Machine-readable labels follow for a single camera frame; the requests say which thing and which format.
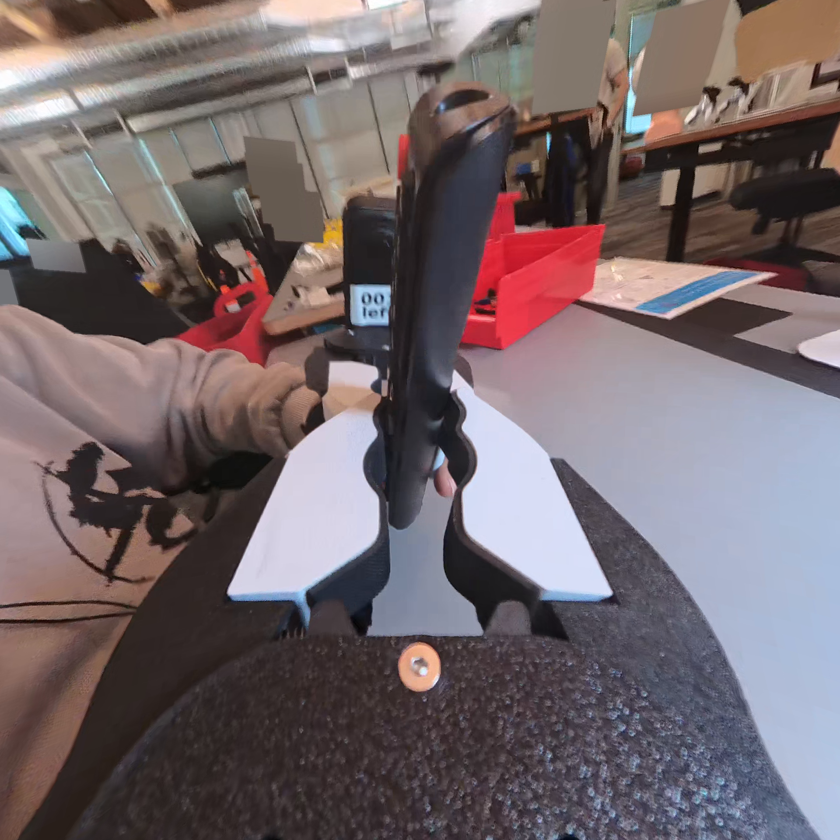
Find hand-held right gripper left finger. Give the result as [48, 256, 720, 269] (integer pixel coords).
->
[226, 402, 391, 627]

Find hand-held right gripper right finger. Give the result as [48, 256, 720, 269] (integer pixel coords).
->
[443, 387, 614, 639]

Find red plastic bin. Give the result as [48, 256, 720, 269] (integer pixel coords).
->
[397, 134, 524, 242]
[459, 224, 606, 350]

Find cluttered wooden table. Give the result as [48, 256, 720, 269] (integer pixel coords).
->
[262, 241, 349, 337]

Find red plastic basket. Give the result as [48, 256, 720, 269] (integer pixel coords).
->
[176, 282, 274, 366]

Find standing desk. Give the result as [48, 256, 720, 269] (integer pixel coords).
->
[514, 107, 599, 225]

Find printed paper sheet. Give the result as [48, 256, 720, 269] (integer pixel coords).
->
[579, 256, 780, 321]

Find red storage crate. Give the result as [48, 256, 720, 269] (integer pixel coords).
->
[704, 256, 809, 291]

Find wooden desk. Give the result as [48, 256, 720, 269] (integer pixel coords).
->
[619, 98, 840, 265]

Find black office chair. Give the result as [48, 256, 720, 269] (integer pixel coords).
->
[727, 168, 840, 258]

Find tan cardboard sheet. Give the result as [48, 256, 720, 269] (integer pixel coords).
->
[734, 0, 840, 81]

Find silver spiral air duct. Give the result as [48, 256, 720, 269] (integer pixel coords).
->
[0, 16, 408, 129]

